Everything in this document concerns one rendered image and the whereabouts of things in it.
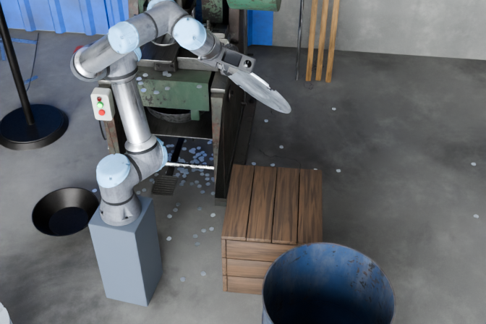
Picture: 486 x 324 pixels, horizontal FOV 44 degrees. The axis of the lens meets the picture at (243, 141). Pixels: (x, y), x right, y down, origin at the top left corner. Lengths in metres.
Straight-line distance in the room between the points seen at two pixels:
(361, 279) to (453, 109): 1.69
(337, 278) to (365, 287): 0.11
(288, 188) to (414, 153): 0.99
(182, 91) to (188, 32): 1.00
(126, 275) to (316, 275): 0.73
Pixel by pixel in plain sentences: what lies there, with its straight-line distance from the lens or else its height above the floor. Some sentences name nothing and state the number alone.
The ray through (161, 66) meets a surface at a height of 0.67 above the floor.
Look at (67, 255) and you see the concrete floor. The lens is 2.76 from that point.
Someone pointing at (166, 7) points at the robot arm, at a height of 1.31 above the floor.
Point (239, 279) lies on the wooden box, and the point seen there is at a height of 0.09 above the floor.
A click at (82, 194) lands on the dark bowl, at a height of 0.05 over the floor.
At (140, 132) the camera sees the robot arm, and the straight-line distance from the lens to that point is 2.09.
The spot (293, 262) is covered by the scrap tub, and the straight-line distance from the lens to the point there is 2.11.
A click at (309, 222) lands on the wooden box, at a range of 2.32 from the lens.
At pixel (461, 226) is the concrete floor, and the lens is 2.93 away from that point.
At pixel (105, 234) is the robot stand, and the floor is 0.41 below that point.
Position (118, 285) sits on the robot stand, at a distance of 2.47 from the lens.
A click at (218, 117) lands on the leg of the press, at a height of 0.52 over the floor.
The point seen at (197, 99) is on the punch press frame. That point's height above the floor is 0.56.
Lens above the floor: 2.07
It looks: 40 degrees down
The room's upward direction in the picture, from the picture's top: straight up
